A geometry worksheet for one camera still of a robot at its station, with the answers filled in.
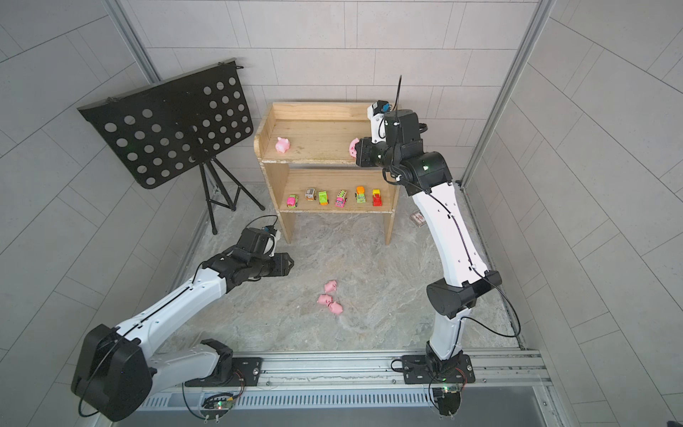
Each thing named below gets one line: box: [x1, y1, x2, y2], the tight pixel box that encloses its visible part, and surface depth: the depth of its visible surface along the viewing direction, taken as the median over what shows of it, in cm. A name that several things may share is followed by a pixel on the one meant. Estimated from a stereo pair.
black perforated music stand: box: [77, 58, 266, 234], surface depth 75 cm
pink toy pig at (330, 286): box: [323, 279, 338, 294], surface depth 88 cm
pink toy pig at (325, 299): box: [316, 293, 334, 307], surface depth 84 cm
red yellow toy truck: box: [371, 188, 384, 208], surface depth 86 cm
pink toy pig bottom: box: [329, 301, 344, 315], surface depth 82 cm
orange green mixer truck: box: [354, 185, 367, 204], surface depth 86 cm
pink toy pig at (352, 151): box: [348, 136, 361, 159], surface depth 68 cm
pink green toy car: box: [285, 193, 299, 210], surface depth 84 cm
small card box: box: [409, 209, 426, 228], surface depth 106 cm
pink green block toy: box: [334, 189, 348, 209], surface depth 84 cm
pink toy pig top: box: [275, 136, 291, 154], surface depth 70 cm
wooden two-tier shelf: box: [253, 101, 402, 244], surface depth 79 cm
